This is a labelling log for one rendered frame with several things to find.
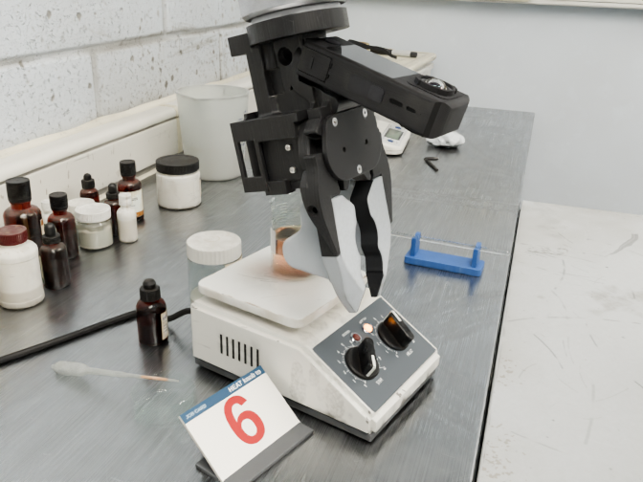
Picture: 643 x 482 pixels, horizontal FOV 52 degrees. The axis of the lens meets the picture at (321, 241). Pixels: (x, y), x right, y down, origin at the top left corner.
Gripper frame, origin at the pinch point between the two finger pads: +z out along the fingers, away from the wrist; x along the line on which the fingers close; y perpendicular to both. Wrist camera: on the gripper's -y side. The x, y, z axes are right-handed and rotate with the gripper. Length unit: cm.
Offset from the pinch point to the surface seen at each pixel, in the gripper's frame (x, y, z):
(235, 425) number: 7.2, 10.0, 9.1
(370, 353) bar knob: -2.5, 2.8, 6.9
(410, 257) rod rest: -33.3, 15.1, 9.1
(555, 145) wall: -148, 29, 15
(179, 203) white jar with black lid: -29, 52, -1
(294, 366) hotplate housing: 0.9, 8.3, 7.0
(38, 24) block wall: -20, 61, -30
